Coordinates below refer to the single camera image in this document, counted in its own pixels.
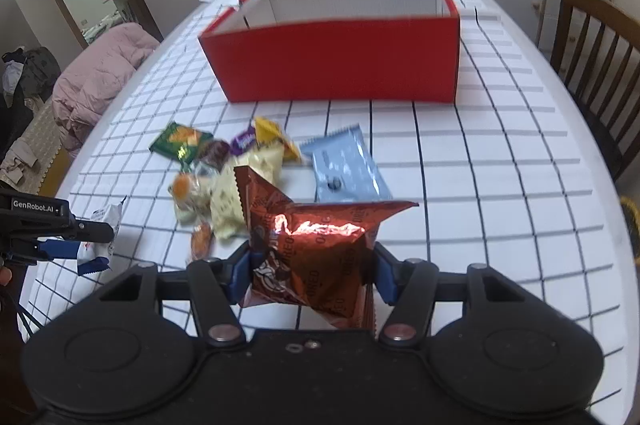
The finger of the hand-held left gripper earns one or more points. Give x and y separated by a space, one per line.
60 249
92 231

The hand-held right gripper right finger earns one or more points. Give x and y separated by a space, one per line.
384 277

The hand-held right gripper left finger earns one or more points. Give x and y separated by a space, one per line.
240 275

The white and blue candy packet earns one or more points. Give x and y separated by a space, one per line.
102 255

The small orange candy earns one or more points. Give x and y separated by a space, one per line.
201 241

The brown shiny snack packet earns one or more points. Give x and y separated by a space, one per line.
305 255

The pale yellow snack packet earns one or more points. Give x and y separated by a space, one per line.
227 205

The round orange pastry clear wrapper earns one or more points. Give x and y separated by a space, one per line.
184 187

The light blue snack packet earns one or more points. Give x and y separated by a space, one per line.
345 170

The dark maroon candy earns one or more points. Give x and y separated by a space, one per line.
214 152

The green snack packet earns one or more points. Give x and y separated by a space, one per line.
180 141

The purple candy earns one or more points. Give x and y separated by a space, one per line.
243 141

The red cardboard box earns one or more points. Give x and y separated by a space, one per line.
340 60

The person's left hand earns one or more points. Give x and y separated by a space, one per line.
4 276

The dark backpack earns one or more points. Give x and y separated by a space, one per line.
35 70

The pink blanket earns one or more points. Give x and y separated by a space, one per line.
100 75

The wooden chair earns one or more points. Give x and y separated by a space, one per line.
595 55

